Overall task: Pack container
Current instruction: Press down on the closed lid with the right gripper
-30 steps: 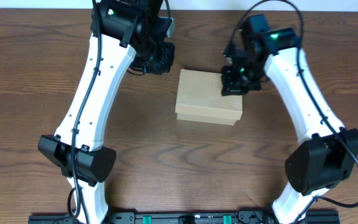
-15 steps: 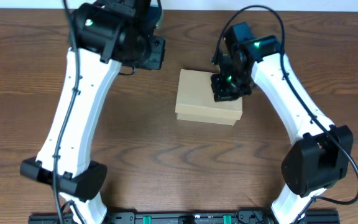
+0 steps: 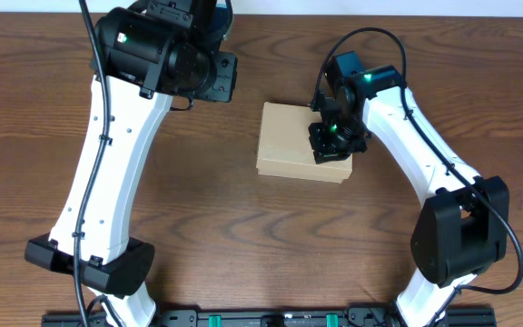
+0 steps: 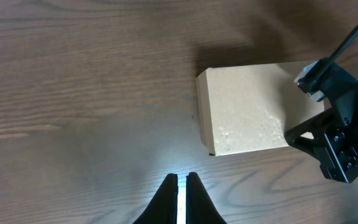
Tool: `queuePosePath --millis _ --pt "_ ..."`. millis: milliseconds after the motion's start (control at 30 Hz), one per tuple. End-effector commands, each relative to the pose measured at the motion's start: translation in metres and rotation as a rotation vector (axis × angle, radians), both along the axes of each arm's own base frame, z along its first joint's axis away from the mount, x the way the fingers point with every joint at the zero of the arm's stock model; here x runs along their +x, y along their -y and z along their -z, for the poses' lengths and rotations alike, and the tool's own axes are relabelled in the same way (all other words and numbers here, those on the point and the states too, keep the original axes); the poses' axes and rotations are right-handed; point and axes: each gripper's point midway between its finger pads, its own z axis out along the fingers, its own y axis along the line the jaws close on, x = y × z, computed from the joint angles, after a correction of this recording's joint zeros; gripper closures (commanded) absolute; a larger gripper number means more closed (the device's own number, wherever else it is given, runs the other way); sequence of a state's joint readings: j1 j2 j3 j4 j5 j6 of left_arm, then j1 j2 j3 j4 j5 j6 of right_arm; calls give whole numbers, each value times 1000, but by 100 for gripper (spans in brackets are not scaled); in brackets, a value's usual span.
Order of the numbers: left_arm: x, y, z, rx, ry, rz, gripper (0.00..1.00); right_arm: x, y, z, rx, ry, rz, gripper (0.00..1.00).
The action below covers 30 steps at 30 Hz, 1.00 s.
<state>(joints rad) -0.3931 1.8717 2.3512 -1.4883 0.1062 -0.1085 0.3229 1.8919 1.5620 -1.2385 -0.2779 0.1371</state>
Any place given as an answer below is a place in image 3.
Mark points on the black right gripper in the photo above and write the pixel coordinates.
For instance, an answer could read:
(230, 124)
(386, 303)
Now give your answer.
(324, 155)

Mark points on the brown cardboard box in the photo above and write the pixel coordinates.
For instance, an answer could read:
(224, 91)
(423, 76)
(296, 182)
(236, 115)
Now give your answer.
(284, 147)

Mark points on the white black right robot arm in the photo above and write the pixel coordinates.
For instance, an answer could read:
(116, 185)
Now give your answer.
(460, 232)

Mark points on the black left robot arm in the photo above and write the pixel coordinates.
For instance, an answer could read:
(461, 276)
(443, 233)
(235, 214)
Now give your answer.
(144, 56)

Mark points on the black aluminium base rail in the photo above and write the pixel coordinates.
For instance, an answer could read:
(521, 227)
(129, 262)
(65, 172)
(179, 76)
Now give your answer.
(355, 316)

